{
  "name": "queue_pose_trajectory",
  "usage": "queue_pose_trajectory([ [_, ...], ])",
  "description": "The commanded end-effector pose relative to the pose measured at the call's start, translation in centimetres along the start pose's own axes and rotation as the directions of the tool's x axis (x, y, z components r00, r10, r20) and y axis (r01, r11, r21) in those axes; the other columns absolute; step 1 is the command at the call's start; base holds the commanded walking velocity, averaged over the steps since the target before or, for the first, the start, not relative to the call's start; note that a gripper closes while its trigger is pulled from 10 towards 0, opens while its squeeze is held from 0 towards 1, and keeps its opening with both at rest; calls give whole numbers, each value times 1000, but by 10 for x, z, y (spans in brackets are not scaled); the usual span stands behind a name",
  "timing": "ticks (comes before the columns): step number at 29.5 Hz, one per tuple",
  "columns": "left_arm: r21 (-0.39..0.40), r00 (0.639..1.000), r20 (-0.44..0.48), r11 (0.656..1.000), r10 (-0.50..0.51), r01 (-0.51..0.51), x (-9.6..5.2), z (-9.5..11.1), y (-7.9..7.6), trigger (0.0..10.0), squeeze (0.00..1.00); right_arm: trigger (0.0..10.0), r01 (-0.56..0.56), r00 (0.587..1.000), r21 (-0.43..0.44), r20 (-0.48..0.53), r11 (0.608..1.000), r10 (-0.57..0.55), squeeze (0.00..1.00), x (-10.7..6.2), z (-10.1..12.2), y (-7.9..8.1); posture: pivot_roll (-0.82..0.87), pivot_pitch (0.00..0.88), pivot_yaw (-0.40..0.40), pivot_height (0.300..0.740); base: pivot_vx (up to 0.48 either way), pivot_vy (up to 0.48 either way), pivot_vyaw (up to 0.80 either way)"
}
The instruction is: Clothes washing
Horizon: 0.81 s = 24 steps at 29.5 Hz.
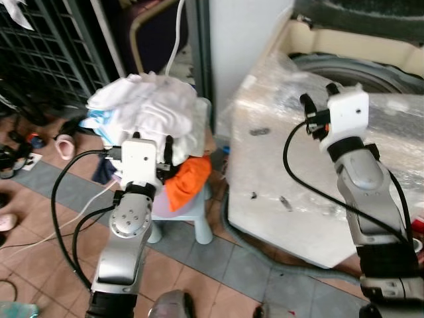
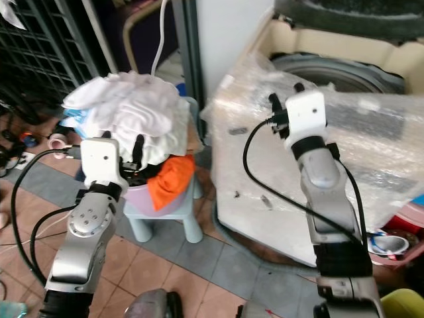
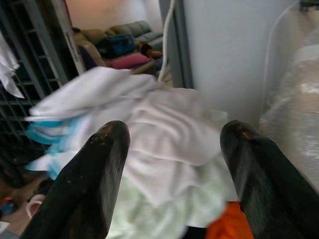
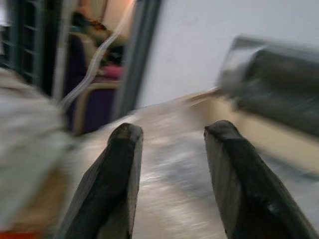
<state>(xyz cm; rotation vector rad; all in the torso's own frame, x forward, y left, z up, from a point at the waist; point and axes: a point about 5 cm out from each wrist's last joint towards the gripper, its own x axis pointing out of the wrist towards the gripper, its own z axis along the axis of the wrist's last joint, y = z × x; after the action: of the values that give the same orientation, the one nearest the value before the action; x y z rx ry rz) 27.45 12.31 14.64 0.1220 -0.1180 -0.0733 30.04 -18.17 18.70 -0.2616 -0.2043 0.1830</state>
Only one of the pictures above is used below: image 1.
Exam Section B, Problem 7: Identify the plastic-wrapped washing machine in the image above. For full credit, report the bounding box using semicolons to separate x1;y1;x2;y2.
221;12;424;270

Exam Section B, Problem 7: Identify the dark washing machine lid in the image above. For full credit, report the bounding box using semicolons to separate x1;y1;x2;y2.
291;0;424;46

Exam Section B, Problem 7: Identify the orange cloth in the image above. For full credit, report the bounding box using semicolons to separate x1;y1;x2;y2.
163;155;213;213

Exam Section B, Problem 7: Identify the lilac plastic basin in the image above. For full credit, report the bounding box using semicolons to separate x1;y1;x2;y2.
151;185;199;220

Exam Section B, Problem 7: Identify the white crumpled garment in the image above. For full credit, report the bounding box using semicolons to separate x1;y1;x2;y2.
86;72;207;163

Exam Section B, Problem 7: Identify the pale blue plastic stool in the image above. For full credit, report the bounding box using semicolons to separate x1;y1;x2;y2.
147;98;217;246

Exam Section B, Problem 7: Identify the dark navy cloth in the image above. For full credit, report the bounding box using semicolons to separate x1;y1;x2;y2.
91;157;124;186

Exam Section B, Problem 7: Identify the blue patterned cloth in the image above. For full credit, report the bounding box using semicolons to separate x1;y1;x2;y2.
78;109;124;144

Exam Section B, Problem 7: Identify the pink cup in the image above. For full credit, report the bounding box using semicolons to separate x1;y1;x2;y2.
54;134;76;160

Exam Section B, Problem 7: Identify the grey robot leg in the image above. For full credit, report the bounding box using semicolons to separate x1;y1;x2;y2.
146;289;197;318

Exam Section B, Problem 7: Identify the red plastic basin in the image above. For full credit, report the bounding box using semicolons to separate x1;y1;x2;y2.
410;217;424;254

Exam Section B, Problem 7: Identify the white power strip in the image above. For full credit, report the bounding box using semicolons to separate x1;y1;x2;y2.
0;146;43;181

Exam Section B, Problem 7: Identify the pink slipper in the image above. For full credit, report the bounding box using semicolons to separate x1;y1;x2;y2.
0;213;18;232

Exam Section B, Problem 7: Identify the teal plastic object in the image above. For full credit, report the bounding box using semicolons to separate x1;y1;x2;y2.
0;301;40;318

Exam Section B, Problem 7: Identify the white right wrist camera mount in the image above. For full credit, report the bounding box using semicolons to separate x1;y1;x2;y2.
321;91;370;150

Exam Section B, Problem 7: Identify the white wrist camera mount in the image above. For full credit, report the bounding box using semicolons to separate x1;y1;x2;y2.
321;91;370;150
121;137;160;191

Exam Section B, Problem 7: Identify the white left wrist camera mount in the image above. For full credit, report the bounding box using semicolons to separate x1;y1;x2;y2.
121;137;160;191

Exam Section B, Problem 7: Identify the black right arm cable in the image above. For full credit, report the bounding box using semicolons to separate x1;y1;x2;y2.
282;117;413;247

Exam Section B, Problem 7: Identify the thin white floor cable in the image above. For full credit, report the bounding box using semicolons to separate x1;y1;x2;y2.
0;178;121;250

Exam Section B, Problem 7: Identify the dark grey door post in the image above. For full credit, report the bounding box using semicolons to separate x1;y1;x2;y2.
185;0;214;101

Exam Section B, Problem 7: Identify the white hanging cord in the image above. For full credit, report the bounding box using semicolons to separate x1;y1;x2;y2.
164;0;188;78

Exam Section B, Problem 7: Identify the short black left arm cable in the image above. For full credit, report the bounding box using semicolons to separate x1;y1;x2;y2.
71;204;118;293

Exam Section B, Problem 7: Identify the long black left arm cable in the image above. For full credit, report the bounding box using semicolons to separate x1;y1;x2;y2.
51;150;128;293

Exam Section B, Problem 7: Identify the black wire grid rack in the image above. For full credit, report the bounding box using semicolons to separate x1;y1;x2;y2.
0;0;121;115

